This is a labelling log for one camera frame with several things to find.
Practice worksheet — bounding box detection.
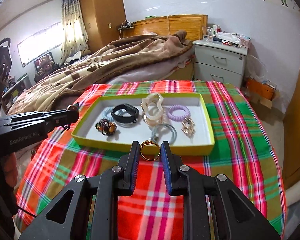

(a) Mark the power strip on headboard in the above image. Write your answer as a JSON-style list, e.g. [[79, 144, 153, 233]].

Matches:
[[116, 21, 135, 31]]

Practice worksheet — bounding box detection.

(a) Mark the teddy bear picture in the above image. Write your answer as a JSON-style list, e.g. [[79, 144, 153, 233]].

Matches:
[[34, 52, 55, 75]]

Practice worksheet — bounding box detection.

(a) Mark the gold ring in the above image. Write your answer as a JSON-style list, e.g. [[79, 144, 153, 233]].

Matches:
[[139, 140, 161, 162]]

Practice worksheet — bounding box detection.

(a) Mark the wooden wardrobe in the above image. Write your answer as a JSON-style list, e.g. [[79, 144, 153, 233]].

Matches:
[[79, 0, 126, 53]]

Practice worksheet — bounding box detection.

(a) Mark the clear glass cup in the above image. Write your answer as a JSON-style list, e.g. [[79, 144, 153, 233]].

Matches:
[[202, 27, 213, 42]]

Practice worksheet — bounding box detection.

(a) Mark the spotted curtain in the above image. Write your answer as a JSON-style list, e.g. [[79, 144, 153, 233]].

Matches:
[[60, 0, 89, 64]]

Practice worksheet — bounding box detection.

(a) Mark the red green plaid cloth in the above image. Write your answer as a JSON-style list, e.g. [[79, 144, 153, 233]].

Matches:
[[14, 80, 287, 239]]

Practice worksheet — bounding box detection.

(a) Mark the brown patterned blanket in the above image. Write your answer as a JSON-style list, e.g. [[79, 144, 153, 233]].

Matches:
[[8, 30, 192, 115]]

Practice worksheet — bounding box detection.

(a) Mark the black smart band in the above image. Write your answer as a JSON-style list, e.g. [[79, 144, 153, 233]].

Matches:
[[111, 103, 139, 125]]

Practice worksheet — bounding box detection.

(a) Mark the wooden headboard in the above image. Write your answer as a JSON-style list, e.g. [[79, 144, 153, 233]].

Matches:
[[121, 14, 208, 41]]

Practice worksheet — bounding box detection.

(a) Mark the person's left hand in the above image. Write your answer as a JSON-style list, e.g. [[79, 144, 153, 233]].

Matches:
[[0, 153, 18, 187]]

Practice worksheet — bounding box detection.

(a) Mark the blue spiral hair tie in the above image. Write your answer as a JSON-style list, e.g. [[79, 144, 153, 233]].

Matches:
[[101, 106, 116, 123]]

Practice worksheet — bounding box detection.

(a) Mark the purple spiral hair tie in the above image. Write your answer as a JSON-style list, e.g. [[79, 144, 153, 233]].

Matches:
[[165, 104, 191, 122]]

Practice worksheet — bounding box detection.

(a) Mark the black amber beaded bracelet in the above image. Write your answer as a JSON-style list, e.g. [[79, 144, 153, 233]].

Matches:
[[95, 118, 118, 137]]

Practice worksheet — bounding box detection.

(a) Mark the grey white nightstand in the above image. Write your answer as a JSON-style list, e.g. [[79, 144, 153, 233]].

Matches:
[[193, 40, 248, 88]]

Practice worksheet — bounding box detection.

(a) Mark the grey cord bracelet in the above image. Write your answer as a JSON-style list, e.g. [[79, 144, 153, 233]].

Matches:
[[149, 123, 178, 145]]

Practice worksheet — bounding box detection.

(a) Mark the orange box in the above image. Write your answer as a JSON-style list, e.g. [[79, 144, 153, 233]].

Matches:
[[246, 78, 275, 101]]

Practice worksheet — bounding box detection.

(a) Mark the green white shallow tray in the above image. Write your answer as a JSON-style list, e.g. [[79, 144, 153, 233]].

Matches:
[[72, 93, 215, 156]]

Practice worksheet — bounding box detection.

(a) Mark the gold chain jewelry piece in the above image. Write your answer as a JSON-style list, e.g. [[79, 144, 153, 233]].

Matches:
[[181, 117, 196, 138]]

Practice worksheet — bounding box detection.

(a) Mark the side shelf with items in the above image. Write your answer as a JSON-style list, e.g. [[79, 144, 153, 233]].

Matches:
[[1, 74, 31, 114]]

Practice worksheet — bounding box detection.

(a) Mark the clutter on nightstand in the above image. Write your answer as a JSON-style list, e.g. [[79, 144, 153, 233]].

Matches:
[[212, 24, 251, 48]]

